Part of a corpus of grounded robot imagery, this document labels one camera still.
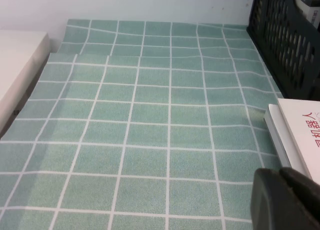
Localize blue spine book tan pages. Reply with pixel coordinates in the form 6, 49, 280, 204
293, 0, 320, 32

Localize white book grey edge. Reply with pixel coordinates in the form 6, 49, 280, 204
264, 103, 310, 177

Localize white brochure red Chinese title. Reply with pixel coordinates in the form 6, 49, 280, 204
276, 97, 320, 187

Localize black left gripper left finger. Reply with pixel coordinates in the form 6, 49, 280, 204
251, 167, 301, 230

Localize white box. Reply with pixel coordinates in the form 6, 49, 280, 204
0, 29, 51, 138

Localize green checked tablecloth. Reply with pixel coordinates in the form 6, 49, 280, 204
0, 19, 313, 230

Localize black plastic book holder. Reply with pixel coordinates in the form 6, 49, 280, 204
246, 0, 320, 102

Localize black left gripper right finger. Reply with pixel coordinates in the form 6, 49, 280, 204
279, 166, 320, 230

